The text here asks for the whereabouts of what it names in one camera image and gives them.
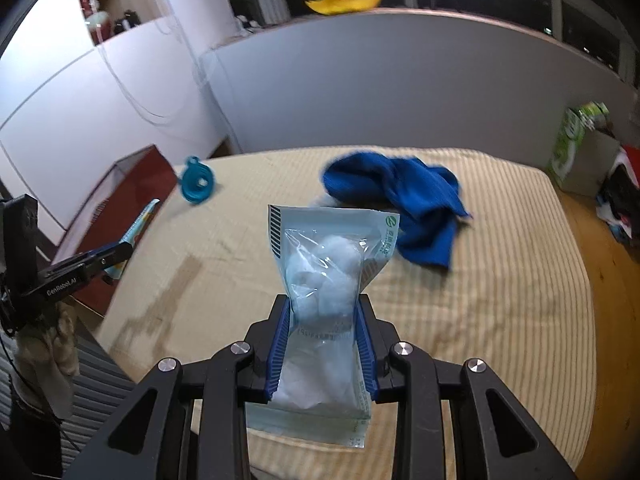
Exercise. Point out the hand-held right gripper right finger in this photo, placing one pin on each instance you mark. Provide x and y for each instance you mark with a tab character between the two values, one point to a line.
365	347

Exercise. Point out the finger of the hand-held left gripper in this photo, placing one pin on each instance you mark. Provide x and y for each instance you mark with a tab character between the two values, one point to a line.
100	254
102	266

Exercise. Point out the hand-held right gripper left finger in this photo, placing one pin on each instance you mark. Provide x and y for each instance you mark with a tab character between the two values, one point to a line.
280	342

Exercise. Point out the small light blue tube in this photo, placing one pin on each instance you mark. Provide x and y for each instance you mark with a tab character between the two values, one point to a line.
142	222

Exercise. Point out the clear cotton ball packet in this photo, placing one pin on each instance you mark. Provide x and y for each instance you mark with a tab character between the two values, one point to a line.
325	270

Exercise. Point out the red-brown storage box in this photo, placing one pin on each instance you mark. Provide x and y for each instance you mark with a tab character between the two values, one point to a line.
145	170

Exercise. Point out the teal silicone funnel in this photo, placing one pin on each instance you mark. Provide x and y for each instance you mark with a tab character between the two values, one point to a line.
192	191

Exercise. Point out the grey ribbed surface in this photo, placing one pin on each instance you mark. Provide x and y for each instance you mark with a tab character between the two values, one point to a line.
92	377

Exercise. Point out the white built-in cabinet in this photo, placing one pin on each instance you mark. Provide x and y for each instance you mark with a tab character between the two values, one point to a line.
75	110

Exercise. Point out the striped beige bed sheet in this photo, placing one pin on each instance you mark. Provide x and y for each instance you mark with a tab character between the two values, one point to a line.
500	270

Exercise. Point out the blue towel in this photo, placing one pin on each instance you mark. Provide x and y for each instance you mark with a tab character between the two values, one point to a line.
410	195

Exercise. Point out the red white container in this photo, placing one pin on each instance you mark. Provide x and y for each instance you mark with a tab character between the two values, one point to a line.
96	25

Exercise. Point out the small black appliance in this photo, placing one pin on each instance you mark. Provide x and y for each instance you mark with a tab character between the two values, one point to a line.
126	21

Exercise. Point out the green white paper pack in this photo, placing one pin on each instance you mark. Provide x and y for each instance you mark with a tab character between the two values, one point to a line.
570	140

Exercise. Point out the pile of clothes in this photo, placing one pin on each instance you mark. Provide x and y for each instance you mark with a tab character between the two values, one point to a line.
620	200

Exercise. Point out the grey cardboard box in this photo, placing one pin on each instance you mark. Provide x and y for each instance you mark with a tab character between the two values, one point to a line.
595	160

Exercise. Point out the red cloth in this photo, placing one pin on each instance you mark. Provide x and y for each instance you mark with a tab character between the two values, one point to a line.
631	160

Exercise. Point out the yellow fruit bowl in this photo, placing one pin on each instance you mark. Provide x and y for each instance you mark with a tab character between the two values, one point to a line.
335	6

